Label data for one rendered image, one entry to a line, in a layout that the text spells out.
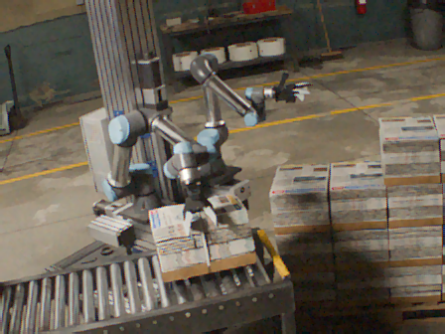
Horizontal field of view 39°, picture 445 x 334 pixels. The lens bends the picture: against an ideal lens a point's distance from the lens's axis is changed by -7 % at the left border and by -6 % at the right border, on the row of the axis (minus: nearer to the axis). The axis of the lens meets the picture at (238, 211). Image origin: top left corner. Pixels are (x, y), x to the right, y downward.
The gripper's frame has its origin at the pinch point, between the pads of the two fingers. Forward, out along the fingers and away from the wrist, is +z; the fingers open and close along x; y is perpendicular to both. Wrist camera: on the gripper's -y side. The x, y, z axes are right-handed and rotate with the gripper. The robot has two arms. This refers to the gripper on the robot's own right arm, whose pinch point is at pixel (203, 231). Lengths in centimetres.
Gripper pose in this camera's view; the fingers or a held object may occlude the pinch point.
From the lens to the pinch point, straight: 250.8
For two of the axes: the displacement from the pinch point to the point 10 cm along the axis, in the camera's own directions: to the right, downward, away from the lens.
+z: 2.4, 9.6, -1.7
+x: -9.7, 2.2, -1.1
